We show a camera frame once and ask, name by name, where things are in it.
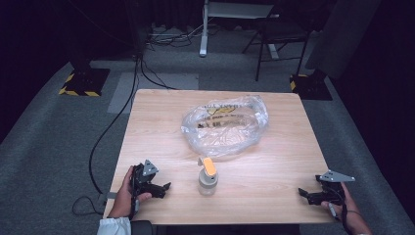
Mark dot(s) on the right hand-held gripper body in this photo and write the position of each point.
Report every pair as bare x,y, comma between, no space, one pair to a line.
332,192

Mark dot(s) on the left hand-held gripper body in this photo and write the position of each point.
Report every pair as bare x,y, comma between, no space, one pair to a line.
143,178

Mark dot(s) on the person's right hand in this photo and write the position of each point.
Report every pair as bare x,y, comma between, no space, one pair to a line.
350,213

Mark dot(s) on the person's left hand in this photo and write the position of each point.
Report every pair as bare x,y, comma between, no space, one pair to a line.
122,200

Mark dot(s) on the grey tape strip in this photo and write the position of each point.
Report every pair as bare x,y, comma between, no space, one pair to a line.
110,195

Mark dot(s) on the clear plastic bag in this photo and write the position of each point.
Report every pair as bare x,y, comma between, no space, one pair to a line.
225,137

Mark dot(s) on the black base with hazard stripes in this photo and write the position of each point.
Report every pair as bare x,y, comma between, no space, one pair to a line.
86,81
311,88

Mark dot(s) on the grey hanging panel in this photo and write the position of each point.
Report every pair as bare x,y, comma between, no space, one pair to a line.
342,36

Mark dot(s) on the black folding chair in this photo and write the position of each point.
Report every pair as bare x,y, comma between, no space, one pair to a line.
280,36

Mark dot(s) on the white desk frame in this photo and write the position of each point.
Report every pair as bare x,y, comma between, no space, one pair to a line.
204,32

